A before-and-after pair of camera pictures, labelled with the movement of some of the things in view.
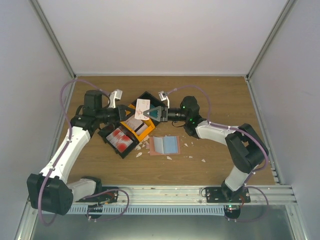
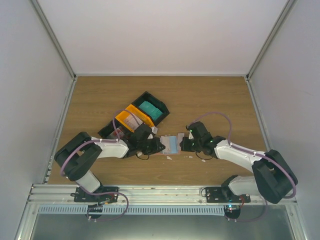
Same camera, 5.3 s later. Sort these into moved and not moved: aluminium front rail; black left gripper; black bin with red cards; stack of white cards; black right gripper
Moved: black right gripper; black left gripper
Not moved: stack of white cards; black bin with red cards; aluminium front rail
